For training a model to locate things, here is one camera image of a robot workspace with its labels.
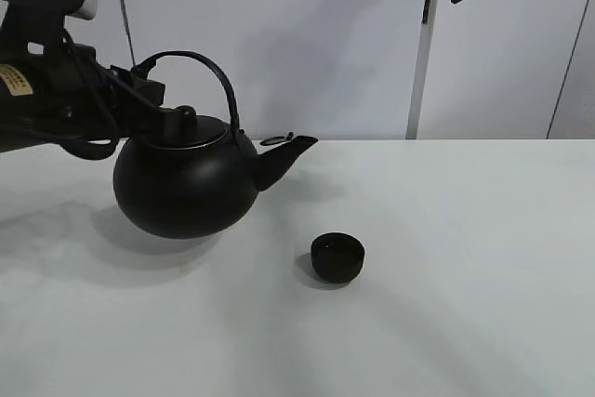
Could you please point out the black round teapot kettle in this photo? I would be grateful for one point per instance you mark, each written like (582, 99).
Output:
(183, 175)

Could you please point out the white vertical panel post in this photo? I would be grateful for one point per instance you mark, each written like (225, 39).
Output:
(422, 63)

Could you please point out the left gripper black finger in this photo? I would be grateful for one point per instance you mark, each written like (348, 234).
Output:
(152, 91)

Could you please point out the white wrist camera on mount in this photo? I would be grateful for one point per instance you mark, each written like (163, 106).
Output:
(40, 22)

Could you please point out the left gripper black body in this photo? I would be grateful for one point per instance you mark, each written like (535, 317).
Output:
(71, 96)

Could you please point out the small black teacup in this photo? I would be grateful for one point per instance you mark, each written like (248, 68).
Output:
(337, 257)

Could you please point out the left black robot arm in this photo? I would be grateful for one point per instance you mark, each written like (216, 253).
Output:
(14, 116)

